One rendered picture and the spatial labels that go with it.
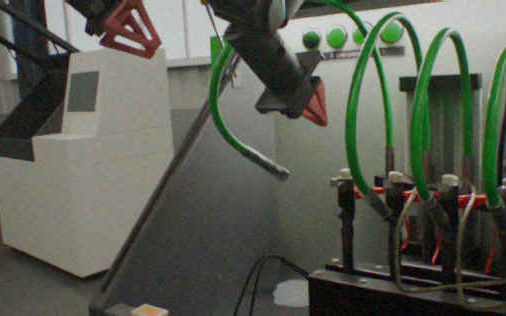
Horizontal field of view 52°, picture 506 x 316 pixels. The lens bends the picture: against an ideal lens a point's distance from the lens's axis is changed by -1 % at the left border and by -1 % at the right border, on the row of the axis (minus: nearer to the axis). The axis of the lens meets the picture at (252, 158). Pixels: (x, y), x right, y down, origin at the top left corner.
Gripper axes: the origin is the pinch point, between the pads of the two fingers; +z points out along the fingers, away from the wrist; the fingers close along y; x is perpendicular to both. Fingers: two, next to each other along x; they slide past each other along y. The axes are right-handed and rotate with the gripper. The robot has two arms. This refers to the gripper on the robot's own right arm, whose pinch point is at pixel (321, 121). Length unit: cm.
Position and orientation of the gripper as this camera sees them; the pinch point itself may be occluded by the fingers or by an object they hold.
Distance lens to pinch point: 76.2
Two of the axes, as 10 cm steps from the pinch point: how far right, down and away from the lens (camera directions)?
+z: 5.8, 5.9, 5.7
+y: 4.9, -8.1, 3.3
